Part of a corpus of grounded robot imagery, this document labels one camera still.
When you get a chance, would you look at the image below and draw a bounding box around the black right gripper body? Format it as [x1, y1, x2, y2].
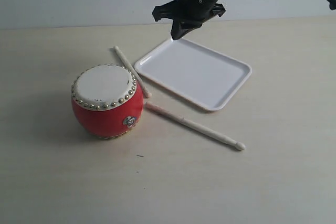
[152, 0, 226, 25]

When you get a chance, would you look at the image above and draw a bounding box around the white drumstick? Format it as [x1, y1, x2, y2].
[113, 46, 152, 98]
[145, 102, 246, 151]

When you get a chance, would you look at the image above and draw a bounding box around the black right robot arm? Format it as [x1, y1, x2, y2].
[152, 0, 225, 40]

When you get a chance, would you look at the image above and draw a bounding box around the red small drum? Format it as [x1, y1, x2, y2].
[71, 64, 143, 138]

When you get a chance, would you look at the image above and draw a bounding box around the white plastic tray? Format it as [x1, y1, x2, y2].
[134, 38, 252, 112]

